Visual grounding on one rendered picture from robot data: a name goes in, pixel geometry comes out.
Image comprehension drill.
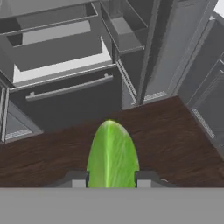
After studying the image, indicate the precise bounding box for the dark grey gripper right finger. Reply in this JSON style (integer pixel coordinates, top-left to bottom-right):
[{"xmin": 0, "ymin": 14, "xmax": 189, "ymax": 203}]
[{"xmin": 134, "ymin": 170, "xmax": 177, "ymax": 189}]

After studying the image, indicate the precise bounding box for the dark grey fridge freezer drawer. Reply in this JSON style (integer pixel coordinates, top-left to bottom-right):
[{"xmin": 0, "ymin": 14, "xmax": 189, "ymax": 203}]
[{"xmin": 8, "ymin": 64, "xmax": 123, "ymax": 134}]

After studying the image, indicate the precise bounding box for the grey fridge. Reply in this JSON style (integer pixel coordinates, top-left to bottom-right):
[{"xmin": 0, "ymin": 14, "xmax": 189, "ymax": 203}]
[{"xmin": 0, "ymin": 0, "xmax": 117, "ymax": 88}]

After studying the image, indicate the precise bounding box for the dark grey tall cupboard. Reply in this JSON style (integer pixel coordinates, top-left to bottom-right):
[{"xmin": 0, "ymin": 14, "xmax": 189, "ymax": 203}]
[{"xmin": 177, "ymin": 11, "xmax": 224, "ymax": 161}]

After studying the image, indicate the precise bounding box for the grey fridge door with bins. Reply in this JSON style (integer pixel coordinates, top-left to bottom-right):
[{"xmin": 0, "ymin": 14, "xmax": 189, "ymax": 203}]
[{"xmin": 100, "ymin": 0, "xmax": 219, "ymax": 111}]

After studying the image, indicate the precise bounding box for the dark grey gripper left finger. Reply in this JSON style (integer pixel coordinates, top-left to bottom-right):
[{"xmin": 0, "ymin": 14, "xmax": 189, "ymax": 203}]
[{"xmin": 45, "ymin": 170, "xmax": 89, "ymax": 189}]

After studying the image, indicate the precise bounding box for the green lemon wedge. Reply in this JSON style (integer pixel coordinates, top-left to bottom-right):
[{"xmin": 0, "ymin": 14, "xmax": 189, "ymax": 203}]
[{"xmin": 86, "ymin": 118, "xmax": 140, "ymax": 189}]

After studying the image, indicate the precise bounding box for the grey freezer drawer handle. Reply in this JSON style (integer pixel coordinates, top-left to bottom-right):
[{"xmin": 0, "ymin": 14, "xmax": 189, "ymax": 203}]
[{"xmin": 24, "ymin": 73, "xmax": 115, "ymax": 102}]

